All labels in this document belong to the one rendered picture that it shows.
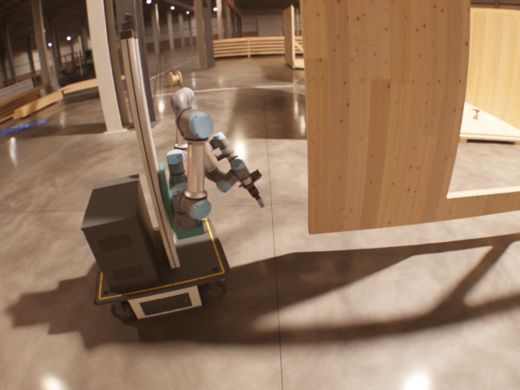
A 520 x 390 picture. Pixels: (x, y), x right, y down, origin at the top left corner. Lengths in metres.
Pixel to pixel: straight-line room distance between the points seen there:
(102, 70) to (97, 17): 1.12
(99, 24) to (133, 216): 5.26
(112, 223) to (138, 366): 0.93
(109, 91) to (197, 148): 5.25
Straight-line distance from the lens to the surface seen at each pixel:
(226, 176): 1.57
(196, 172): 1.40
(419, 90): 2.11
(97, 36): 6.51
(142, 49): 6.55
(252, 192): 1.66
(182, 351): 2.00
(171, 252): 1.95
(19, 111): 14.06
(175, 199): 1.58
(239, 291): 2.23
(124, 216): 1.68
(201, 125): 1.32
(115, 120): 6.62
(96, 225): 1.70
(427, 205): 2.55
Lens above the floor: 1.68
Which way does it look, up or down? 31 degrees down
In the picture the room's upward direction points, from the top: 3 degrees counter-clockwise
